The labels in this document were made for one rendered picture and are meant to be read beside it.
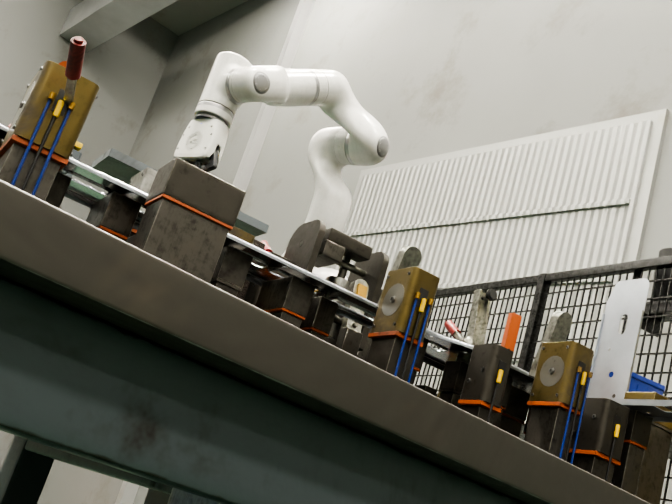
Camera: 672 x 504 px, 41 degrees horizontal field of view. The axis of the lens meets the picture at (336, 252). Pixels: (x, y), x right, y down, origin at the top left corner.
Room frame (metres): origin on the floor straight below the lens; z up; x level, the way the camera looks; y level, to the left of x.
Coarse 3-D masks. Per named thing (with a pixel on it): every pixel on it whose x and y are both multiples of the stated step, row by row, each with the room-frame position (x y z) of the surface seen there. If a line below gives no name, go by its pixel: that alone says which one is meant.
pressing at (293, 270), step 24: (72, 168) 1.33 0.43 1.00; (72, 192) 1.46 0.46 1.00; (96, 192) 1.41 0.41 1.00; (120, 192) 1.37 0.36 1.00; (240, 240) 1.40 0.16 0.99; (264, 264) 1.51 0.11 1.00; (288, 264) 1.44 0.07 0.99; (336, 288) 1.49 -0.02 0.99; (336, 312) 1.66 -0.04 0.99; (432, 360) 1.83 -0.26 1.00; (528, 384) 1.77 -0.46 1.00
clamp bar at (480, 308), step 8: (480, 296) 1.92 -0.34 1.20; (488, 296) 1.90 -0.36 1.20; (496, 296) 1.91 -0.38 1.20; (472, 304) 1.94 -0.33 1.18; (480, 304) 1.94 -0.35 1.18; (488, 304) 1.93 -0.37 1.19; (472, 312) 1.93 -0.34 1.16; (480, 312) 1.94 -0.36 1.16; (488, 312) 1.93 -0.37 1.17; (472, 320) 1.92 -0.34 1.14; (480, 320) 1.93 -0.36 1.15; (472, 328) 1.92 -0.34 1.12; (480, 328) 1.93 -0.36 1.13; (472, 336) 1.91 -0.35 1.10; (480, 336) 1.93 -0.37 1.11
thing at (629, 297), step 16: (624, 288) 1.92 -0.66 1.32; (640, 288) 1.87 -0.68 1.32; (608, 304) 1.95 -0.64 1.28; (624, 304) 1.91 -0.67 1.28; (640, 304) 1.87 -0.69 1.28; (608, 320) 1.94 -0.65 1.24; (640, 320) 1.85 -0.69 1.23; (608, 336) 1.93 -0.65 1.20; (624, 336) 1.89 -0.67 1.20; (608, 352) 1.92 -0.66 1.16; (624, 352) 1.88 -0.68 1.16; (592, 368) 1.95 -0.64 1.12; (608, 368) 1.92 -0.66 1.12; (624, 368) 1.87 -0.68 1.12; (592, 384) 1.95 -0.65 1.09; (608, 384) 1.91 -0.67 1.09; (624, 384) 1.87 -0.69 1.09
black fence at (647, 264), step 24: (624, 264) 2.30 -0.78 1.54; (648, 264) 2.23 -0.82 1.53; (456, 288) 2.98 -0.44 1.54; (480, 288) 2.85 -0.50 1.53; (504, 288) 2.76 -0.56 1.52; (432, 312) 3.10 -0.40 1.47; (456, 312) 2.96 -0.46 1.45; (504, 312) 2.74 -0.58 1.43; (648, 312) 2.21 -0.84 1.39; (528, 336) 2.59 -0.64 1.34; (528, 360) 2.58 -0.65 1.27; (648, 360) 2.19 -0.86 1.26
